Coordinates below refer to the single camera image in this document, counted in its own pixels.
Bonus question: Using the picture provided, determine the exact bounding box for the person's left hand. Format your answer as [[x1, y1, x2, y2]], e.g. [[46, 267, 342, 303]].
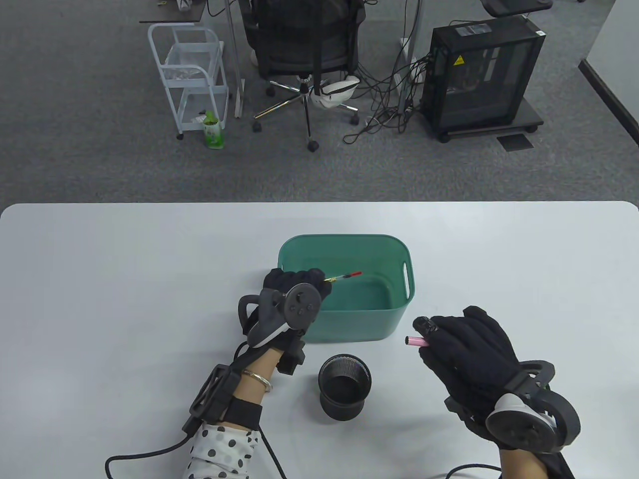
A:
[[262, 268, 334, 350]]

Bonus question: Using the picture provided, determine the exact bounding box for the person's right hand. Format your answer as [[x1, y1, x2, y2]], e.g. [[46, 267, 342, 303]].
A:
[[413, 306, 523, 441]]

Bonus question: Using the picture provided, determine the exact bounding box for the person's left forearm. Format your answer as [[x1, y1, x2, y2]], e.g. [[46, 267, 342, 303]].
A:
[[232, 347, 280, 431]]

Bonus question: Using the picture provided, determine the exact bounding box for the person's right forearm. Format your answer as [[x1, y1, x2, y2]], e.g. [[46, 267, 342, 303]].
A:
[[499, 447, 550, 479]]

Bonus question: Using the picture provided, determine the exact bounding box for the black white hand tracker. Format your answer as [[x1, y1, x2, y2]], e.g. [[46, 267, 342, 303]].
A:
[[444, 360, 582, 454], [238, 282, 322, 375]]

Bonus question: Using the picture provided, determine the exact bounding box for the green plastic bin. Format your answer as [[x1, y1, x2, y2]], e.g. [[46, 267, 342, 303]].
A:
[[277, 234, 415, 344]]

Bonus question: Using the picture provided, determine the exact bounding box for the black mesh pen holder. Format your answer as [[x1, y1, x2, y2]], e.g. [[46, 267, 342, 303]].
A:
[[319, 354, 372, 423]]

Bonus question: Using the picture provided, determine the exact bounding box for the green drink bottle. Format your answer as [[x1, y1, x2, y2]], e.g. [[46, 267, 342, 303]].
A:
[[203, 112, 225, 149]]

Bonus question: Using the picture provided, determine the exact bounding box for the white bag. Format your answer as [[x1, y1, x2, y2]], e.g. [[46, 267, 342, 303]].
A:
[[310, 75, 361, 108]]

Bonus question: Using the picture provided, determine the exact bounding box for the white desk leg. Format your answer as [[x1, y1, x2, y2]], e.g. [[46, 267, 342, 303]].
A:
[[226, 0, 246, 119], [399, 0, 420, 95]]

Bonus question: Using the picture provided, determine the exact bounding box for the white polka dot sleeve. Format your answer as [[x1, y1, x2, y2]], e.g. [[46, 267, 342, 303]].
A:
[[182, 424, 263, 479]]

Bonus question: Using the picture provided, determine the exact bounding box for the black floor outlet cover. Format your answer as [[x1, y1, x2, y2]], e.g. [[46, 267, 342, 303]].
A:
[[497, 134, 534, 152]]

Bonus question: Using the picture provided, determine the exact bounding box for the black mesh office chair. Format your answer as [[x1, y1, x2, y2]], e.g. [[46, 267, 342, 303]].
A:
[[240, 0, 367, 152]]

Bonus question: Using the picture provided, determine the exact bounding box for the black wheeled platform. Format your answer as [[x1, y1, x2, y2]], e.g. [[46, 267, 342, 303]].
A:
[[432, 95, 545, 144]]

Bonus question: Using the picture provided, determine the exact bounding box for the white rolling cart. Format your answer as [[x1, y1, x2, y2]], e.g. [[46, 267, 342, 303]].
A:
[[147, 23, 231, 140]]

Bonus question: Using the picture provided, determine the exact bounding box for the black computer cabinet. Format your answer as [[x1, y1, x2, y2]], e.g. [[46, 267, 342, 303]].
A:
[[421, 16, 547, 134]]

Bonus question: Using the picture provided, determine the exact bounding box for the black chair base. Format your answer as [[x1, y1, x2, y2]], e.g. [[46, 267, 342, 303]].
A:
[[480, 0, 554, 18]]

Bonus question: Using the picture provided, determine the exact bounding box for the silver bracelet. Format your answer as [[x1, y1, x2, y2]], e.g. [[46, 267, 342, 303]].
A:
[[242, 369, 274, 393]]

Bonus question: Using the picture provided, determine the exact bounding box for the bundle of black floor cables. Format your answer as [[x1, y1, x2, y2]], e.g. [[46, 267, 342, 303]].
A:
[[342, 20, 432, 145]]

